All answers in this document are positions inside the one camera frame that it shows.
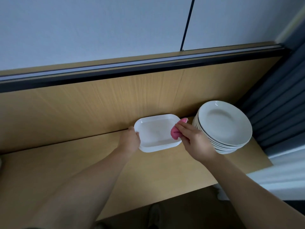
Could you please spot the person's right hand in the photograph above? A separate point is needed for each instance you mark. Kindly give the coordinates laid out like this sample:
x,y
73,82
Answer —
x,y
200,143

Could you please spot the person's left hand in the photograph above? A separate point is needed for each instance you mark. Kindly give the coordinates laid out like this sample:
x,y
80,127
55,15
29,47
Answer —
x,y
128,141

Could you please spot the pink cleaning cloth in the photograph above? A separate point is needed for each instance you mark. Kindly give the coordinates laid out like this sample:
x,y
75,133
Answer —
x,y
175,133

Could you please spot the white glossy rectangular plate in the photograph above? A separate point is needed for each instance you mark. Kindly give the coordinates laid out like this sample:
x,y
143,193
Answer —
x,y
155,131

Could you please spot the stack of white round plates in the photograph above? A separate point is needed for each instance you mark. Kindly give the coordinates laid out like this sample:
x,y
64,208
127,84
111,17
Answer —
x,y
224,124

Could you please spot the person's right forearm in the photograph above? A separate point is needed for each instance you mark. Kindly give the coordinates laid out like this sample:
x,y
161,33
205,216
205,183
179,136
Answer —
x,y
255,198

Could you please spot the person's left forearm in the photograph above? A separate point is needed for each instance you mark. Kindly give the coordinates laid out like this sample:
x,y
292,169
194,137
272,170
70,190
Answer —
x,y
76,193

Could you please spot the grey curtain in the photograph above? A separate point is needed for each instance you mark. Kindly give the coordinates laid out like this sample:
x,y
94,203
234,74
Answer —
x,y
279,102

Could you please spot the black wall rail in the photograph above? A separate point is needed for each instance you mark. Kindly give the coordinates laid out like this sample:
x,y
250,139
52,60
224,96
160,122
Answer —
x,y
143,66

